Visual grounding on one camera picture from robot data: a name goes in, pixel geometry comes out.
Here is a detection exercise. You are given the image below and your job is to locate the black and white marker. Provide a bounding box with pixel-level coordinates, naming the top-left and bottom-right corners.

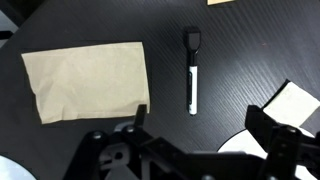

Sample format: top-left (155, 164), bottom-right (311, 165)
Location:
top-left (185, 27), bottom-right (201, 116)

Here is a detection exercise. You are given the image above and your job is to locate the small yellow sticky note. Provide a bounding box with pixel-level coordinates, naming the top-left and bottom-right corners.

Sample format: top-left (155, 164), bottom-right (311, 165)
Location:
top-left (262, 79), bottom-right (320, 127)

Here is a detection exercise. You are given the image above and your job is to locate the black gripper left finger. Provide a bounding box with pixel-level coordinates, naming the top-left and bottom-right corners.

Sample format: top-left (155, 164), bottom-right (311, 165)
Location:
top-left (134, 104), bottom-right (147, 127)

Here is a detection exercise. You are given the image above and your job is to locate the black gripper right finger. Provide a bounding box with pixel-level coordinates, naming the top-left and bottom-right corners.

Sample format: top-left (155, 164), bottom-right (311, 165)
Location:
top-left (245, 105), bottom-right (279, 150)

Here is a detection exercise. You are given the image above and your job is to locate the white plate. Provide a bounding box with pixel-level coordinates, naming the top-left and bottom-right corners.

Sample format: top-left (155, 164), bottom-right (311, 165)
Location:
top-left (219, 126), bottom-right (319, 180)
top-left (0, 156), bottom-right (37, 180)

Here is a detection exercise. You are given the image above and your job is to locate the large brown paper napkin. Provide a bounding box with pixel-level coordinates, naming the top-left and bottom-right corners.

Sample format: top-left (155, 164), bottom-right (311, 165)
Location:
top-left (22, 42), bottom-right (150, 124)

